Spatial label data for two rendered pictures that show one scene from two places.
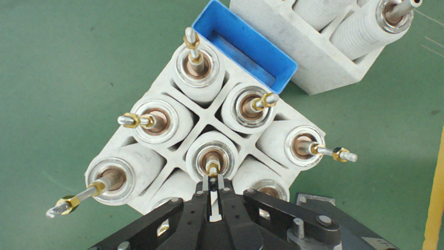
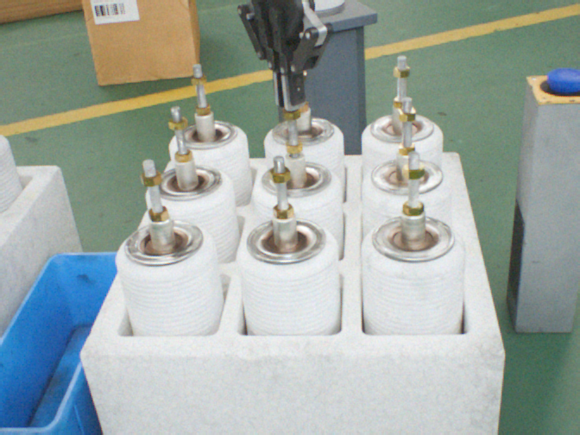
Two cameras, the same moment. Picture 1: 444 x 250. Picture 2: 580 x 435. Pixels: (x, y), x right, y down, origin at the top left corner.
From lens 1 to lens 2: 0.70 m
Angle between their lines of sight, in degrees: 54
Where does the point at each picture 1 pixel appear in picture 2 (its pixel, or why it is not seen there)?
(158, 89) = (240, 341)
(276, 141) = (218, 157)
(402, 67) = not seen: outside the picture
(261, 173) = (274, 148)
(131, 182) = (394, 221)
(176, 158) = (348, 264)
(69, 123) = not seen: outside the picture
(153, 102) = (258, 252)
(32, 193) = not seen: outside the picture
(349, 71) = (49, 179)
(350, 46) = (12, 183)
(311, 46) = (21, 230)
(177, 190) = (367, 192)
